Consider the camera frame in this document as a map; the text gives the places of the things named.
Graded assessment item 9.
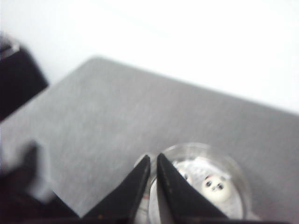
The panda bun aloft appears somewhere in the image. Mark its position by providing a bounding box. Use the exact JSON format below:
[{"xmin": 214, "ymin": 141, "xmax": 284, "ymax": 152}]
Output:
[{"xmin": 201, "ymin": 174, "xmax": 232, "ymax": 203}]

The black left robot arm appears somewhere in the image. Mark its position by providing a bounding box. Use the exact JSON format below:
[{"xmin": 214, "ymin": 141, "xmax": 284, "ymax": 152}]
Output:
[{"xmin": 0, "ymin": 35, "xmax": 78, "ymax": 224}]

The stainless steel steamer pot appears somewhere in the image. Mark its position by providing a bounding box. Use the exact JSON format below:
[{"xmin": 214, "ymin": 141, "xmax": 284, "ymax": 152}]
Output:
[{"xmin": 134, "ymin": 142, "xmax": 260, "ymax": 224}]

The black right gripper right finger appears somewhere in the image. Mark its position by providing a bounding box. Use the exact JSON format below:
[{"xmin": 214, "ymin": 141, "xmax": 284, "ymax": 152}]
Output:
[{"xmin": 157, "ymin": 153, "xmax": 228, "ymax": 221}]

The panda bun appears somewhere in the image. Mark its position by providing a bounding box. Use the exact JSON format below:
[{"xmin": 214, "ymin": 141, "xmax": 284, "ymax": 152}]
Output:
[{"xmin": 172, "ymin": 160, "xmax": 207, "ymax": 185}]

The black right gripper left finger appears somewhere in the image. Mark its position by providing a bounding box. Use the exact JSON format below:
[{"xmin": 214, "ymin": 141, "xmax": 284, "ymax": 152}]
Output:
[{"xmin": 83, "ymin": 155, "xmax": 150, "ymax": 219}]

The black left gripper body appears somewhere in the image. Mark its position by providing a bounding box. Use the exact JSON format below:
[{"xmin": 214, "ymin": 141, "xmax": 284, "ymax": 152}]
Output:
[{"xmin": 0, "ymin": 142, "xmax": 79, "ymax": 224}]

